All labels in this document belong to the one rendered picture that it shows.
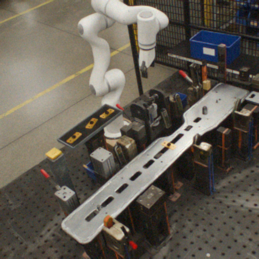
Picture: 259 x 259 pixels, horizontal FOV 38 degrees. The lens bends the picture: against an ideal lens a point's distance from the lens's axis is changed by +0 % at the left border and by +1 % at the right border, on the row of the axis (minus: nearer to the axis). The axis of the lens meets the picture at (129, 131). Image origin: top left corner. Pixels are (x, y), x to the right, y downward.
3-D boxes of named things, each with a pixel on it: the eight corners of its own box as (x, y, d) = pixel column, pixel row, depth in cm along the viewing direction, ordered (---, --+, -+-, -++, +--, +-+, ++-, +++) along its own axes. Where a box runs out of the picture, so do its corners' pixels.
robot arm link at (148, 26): (149, 31, 182) (134, 39, 179) (148, 6, 172) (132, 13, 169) (161, 38, 177) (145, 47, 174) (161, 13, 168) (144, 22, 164)
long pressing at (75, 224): (88, 250, 163) (88, 248, 162) (56, 225, 176) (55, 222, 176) (252, 92, 233) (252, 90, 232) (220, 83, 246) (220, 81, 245)
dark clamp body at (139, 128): (147, 183, 227) (138, 134, 204) (131, 174, 235) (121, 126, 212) (159, 172, 233) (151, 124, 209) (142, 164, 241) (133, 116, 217)
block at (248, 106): (254, 151, 234) (256, 115, 217) (238, 144, 241) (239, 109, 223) (262, 142, 239) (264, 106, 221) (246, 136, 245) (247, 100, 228)
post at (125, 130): (136, 182, 229) (125, 131, 204) (130, 179, 232) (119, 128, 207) (142, 177, 232) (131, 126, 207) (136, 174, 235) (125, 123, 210)
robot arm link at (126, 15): (130, 7, 196) (171, 30, 179) (105, 19, 190) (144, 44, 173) (129, -10, 189) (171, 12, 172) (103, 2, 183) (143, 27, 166)
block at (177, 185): (177, 189, 219) (173, 153, 202) (160, 180, 227) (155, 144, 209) (183, 184, 222) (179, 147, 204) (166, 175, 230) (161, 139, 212)
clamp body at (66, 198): (82, 249, 198) (63, 204, 176) (68, 239, 205) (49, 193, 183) (95, 236, 203) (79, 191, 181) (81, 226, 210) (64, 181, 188)
